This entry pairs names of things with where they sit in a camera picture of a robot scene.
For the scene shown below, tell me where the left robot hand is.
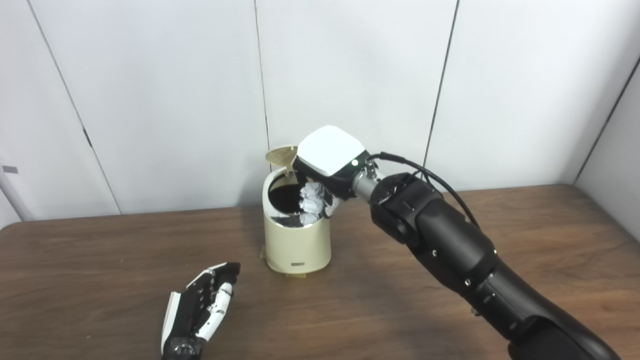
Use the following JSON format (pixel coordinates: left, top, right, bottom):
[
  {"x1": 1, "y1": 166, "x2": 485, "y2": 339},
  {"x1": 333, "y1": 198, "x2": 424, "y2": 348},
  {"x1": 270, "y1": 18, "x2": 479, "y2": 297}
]
[{"x1": 160, "y1": 261, "x2": 241, "y2": 360}]

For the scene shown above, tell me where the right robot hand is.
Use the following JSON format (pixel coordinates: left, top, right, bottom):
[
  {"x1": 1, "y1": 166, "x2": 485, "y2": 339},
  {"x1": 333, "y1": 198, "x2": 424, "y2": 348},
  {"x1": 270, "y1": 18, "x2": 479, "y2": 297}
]
[{"x1": 292, "y1": 125, "x2": 373, "y2": 221}]

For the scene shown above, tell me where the cream round bin lid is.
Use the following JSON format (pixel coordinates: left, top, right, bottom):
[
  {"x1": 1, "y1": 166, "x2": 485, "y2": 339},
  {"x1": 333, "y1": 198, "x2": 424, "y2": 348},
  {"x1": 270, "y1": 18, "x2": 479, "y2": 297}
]
[{"x1": 265, "y1": 145, "x2": 301, "y2": 173}]

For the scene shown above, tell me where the white paper ball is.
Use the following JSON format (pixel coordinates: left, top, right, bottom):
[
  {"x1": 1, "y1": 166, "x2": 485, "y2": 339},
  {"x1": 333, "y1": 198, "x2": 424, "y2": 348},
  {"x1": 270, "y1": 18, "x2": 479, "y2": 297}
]
[{"x1": 298, "y1": 182, "x2": 326, "y2": 226}]

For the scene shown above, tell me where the black bin liner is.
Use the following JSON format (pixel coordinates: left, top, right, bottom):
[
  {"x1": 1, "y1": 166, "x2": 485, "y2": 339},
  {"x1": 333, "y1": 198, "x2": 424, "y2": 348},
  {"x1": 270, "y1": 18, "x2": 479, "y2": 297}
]
[{"x1": 268, "y1": 176, "x2": 311, "y2": 228}]

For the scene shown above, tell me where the cream-colored bin body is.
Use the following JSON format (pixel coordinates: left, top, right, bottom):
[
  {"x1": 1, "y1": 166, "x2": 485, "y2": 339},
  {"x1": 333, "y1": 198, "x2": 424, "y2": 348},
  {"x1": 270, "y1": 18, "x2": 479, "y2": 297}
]
[{"x1": 262, "y1": 167, "x2": 332, "y2": 275}]

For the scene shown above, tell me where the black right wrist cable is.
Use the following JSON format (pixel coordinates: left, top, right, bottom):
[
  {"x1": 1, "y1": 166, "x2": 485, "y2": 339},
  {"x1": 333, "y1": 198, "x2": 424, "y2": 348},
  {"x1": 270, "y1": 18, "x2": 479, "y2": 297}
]
[{"x1": 367, "y1": 151, "x2": 481, "y2": 228}]

